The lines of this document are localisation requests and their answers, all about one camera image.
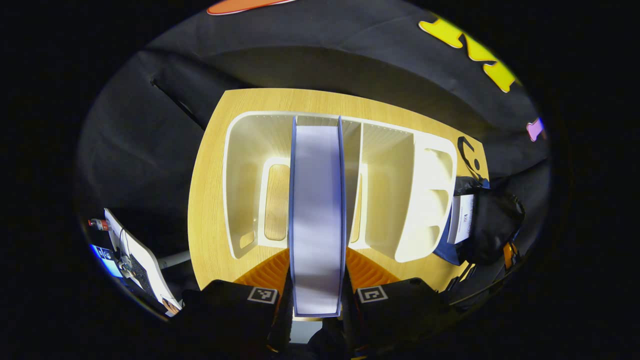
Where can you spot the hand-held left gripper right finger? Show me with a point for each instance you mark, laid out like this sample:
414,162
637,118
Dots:
400,310

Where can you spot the white bookshelf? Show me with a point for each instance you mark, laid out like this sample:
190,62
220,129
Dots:
395,200

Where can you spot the blue-trimmed white book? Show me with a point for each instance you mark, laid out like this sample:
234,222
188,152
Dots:
317,215

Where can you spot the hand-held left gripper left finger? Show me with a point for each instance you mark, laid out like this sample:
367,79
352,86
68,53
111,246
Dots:
225,310

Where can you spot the black keyboard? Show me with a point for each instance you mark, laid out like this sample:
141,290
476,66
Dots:
142,275

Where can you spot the white side desk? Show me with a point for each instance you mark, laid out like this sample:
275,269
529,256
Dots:
145,252

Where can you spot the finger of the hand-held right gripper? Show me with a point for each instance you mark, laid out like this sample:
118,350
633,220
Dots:
509,255

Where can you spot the red bottle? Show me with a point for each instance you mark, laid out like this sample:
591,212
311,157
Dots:
98,224

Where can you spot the blue schoolbag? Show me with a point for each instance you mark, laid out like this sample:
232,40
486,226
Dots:
495,225

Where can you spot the thick white book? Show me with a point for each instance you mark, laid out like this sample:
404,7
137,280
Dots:
461,220

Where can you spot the computer monitor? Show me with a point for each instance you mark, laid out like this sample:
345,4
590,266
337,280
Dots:
105,257

